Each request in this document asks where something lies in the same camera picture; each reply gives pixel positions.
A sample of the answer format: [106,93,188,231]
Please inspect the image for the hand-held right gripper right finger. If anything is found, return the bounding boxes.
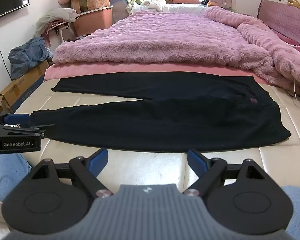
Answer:
[184,148,268,198]

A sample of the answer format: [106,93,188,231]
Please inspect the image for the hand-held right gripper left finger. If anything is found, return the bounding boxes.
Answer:
[30,147,113,198]

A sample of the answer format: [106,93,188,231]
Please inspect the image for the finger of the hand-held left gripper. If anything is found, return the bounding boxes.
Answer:
[0,111,31,126]
[0,124,57,139]

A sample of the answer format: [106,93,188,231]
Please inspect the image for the black pants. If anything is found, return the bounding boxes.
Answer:
[29,71,292,153]

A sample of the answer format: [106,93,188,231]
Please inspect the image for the person's left leg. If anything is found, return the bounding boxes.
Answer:
[0,152,33,201]

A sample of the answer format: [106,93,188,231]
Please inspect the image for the person's leg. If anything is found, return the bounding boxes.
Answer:
[281,185,300,240]
[0,152,33,201]

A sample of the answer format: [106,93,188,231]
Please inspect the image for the cardboard box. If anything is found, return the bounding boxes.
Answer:
[0,59,50,113]

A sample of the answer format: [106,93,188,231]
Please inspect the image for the cream leather mattress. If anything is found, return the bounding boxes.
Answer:
[14,80,300,196]

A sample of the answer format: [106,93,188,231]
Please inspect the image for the blue-grey cloth bundle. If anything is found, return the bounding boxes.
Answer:
[7,37,51,80]

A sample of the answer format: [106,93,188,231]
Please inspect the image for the pink bed sheet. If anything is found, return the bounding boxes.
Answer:
[44,62,265,83]

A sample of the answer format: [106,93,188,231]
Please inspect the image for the white folding rack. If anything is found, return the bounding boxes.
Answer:
[45,21,77,43]

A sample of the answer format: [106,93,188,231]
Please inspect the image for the person's right leg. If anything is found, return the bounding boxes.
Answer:
[281,185,300,240]

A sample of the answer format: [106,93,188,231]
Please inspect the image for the grey clothes heap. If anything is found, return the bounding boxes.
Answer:
[36,7,78,39]

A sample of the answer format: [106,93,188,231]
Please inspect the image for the pink storage bin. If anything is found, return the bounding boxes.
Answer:
[71,5,114,38]

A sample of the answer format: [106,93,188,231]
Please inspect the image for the pink fuzzy blanket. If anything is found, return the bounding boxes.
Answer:
[52,5,300,93]

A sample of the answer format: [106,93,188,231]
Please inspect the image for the blue striped bedding bag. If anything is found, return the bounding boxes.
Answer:
[107,0,131,20]

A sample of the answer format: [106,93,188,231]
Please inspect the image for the white clothes heap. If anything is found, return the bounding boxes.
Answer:
[141,0,168,12]

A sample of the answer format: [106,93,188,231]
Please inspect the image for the pink pillow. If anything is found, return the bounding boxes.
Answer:
[165,0,203,5]

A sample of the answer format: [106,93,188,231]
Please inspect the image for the purple pillow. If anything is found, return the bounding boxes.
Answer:
[257,0,300,46]

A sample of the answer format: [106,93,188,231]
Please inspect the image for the yellow plush toy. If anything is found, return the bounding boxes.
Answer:
[286,0,300,11]

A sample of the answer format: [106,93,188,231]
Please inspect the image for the black television cable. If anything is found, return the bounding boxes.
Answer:
[0,21,12,81]

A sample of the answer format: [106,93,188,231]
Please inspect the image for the white cable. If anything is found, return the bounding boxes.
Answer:
[291,77,299,101]

